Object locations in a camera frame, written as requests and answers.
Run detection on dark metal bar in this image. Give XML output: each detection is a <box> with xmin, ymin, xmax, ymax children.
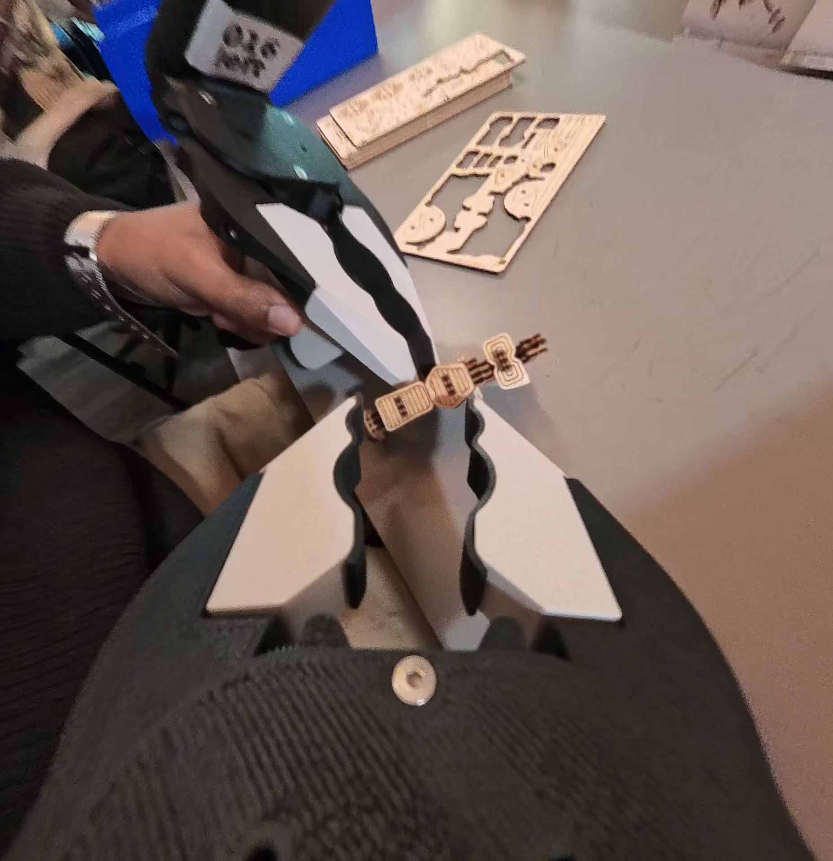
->
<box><xmin>16</xmin><ymin>328</ymin><xmax>192</xmax><ymax>413</ymax></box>

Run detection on silver wristwatch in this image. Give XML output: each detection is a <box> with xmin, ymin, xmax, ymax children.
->
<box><xmin>63</xmin><ymin>211</ymin><xmax>180</xmax><ymax>359</ymax></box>

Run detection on blue box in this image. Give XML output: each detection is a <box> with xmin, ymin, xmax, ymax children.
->
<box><xmin>92</xmin><ymin>0</ymin><xmax>380</xmax><ymax>146</ymax></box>

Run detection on wooden puzzle model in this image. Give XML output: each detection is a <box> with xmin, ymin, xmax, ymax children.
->
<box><xmin>362</xmin><ymin>331</ymin><xmax>550</xmax><ymax>443</ymax></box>

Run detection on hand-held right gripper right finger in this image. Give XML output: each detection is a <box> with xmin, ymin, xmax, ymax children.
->
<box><xmin>446</xmin><ymin>402</ymin><xmax>623</xmax><ymax>651</ymax></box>

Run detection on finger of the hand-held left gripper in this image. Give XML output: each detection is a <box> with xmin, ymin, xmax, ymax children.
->
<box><xmin>256</xmin><ymin>201</ymin><xmax>419</xmax><ymax>386</ymax></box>
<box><xmin>332</xmin><ymin>204</ymin><xmax>439</xmax><ymax>369</ymax></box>

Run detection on person's left hand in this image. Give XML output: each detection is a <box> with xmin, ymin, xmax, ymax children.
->
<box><xmin>96</xmin><ymin>204</ymin><xmax>304</xmax><ymax>341</ymax></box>

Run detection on punched-out wooden puzzle sheet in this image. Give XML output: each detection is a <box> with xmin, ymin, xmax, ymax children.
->
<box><xmin>392</xmin><ymin>110</ymin><xmax>607</xmax><ymax>274</ymax></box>

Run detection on person's black clothing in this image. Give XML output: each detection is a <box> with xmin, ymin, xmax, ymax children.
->
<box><xmin>0</xmin><ymin>339</ymin><xmax>205</xmax><ymax>857</ymax></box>

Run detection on stack of wooden puzzle sheets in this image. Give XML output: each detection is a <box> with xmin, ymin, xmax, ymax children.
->
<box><xmin>315</xmin><ymin>31</ymin><xmax>528</xmax><ymax>170</ymax></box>

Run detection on white printed booklets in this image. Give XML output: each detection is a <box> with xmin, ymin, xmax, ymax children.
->
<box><xmin>677</xmin><ymin>0</ymin><xmax>833</xmax><ymax>76</ymax></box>

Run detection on grey desk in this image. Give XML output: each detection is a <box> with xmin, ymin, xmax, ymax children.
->
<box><xmin>275</xmin><ymin>0</ymin><xmax>833</xmax><ymax>515</ymax></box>

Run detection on person's tan trouser leg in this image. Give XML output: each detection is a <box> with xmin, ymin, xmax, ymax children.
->
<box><xmin>133</xmin><ymin>369</ymin><xmax>365</xmax><ymax>515</ymax></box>

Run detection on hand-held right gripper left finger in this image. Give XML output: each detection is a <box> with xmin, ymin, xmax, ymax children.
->
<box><xmin>205</xmin><ymin>396</ymin><xmax>446</xmax><ymax>651</ymax></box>

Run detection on person's left forearm black sleeve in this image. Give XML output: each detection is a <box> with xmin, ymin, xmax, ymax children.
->
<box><xmin>0</xmin><ymin>157</ymin><xmax>125</xmax><ymax>347</ymax></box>

